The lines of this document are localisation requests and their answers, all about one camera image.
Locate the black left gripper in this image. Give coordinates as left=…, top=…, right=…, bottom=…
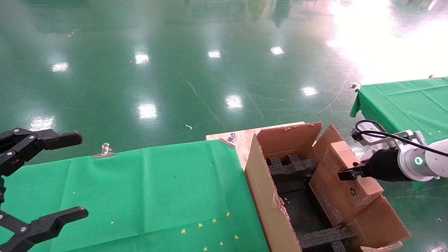
left=0, top=128, right=89, bottom=252

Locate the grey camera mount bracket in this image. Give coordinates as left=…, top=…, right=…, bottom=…
left=351, top=129, right=427, bottom=147

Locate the green cloth on side table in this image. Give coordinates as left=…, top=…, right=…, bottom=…
left=350, top=77, right=448, bottom=191

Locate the large green table cloth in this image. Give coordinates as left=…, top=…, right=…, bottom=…
left=0, top=140, right=270, bottom=252

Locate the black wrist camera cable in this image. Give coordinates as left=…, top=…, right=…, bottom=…
left=355, top=120, right=448, bottom=157

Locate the large open cardboard carton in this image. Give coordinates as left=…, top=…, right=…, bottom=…
left=244, top=121, right=411, bottom=252

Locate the small brown cardboard box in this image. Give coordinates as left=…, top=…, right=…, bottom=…
left=309, top=140, right=385, bottom=227

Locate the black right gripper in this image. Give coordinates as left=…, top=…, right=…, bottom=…
left=338, top=147, right=410, bottom=182

